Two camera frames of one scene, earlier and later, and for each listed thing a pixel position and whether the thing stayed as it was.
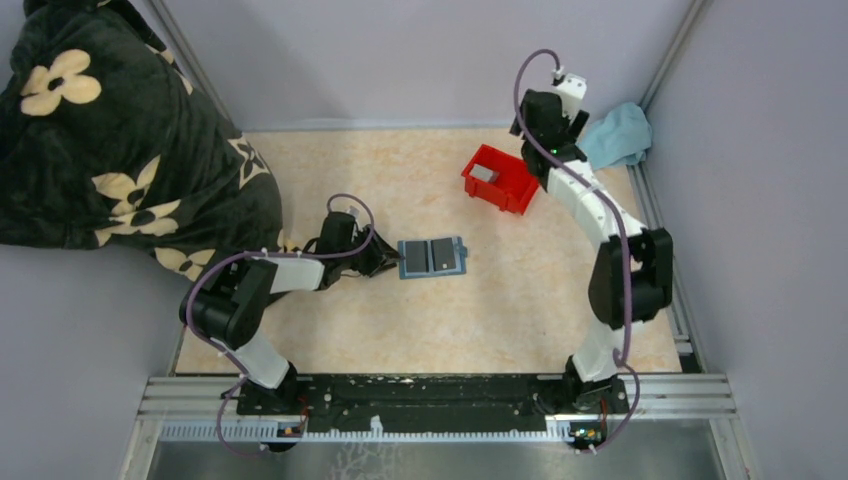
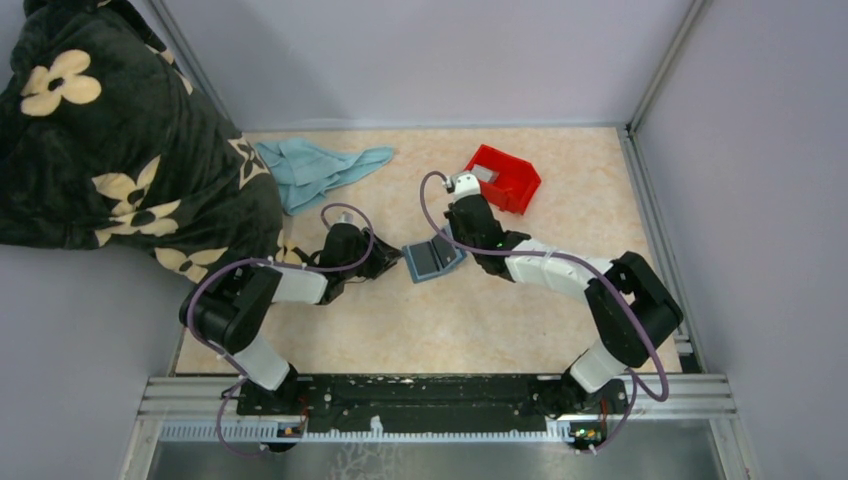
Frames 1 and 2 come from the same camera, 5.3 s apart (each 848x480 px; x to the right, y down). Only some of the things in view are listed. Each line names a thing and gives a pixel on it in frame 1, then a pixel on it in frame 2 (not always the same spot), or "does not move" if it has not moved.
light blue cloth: (622, 136) → (304, 170)
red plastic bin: (500, 179) does not move
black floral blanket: (106, 143) does not move
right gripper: (571, 125) → (454, 223)
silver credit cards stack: (484, 173) does not move
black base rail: (508, 403) does not move
